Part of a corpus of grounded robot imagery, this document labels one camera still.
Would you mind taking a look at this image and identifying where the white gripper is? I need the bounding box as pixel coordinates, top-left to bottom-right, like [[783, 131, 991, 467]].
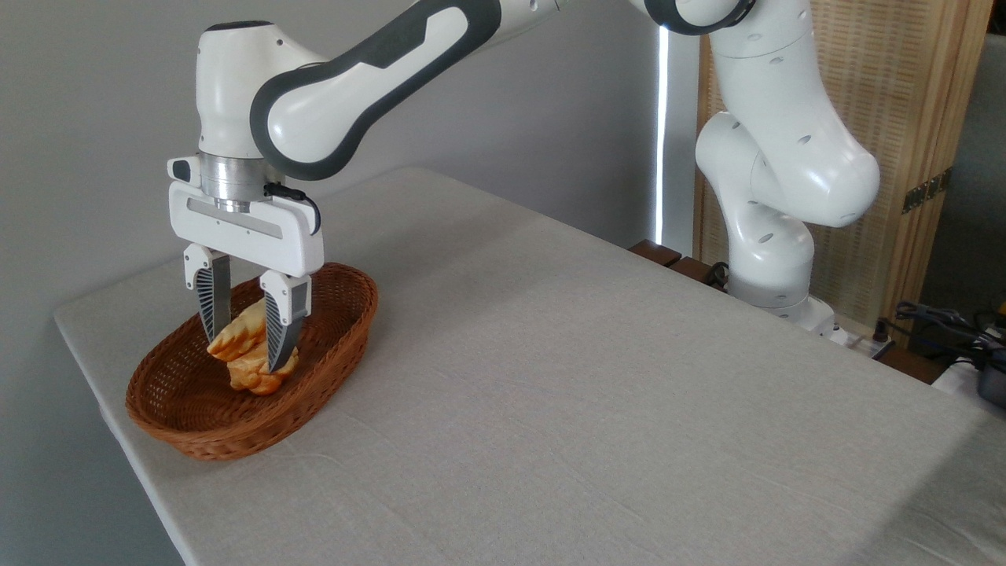
[[167, 156, 325, 373]]

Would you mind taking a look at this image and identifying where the long braided bread loaf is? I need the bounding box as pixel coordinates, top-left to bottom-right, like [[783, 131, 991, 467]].
[[207, 297, 303, 362]]

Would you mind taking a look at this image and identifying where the round bread roll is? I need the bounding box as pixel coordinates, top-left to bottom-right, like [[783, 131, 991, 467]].
[[226, 346, 300, 396]]

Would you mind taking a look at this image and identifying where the brown wicker basket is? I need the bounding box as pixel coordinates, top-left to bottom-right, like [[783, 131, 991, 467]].
[[125, 263, 380, 461]]

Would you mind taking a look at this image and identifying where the light grey tablecloth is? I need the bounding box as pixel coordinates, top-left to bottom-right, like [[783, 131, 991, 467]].
[[53, 165, 1006, 566]]

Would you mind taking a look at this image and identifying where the white base connector block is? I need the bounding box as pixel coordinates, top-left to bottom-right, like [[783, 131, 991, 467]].
[[829, 321, 897, 359]]

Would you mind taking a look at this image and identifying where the metal screen hinge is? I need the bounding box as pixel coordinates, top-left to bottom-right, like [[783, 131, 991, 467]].
[[901, 167, 954, 215]]

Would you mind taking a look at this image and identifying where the wooden bamboo folding screen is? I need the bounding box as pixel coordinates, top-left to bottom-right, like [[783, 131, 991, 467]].
[[695, 0, 995, 351]]

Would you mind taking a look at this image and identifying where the dark grey device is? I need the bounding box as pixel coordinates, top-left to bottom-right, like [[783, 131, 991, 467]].
[[977, 350, 1006, 408]]

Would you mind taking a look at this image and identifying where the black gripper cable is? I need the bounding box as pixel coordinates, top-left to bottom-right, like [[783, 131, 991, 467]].
[[263, 182, 321, 235]]

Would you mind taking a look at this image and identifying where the dark brown wooden frame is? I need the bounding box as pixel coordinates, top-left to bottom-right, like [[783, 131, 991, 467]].
[[629, 240, 728, 292]]

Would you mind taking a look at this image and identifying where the black cable bundle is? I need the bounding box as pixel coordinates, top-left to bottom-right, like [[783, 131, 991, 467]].
[[874, 301, 1006, 370]]

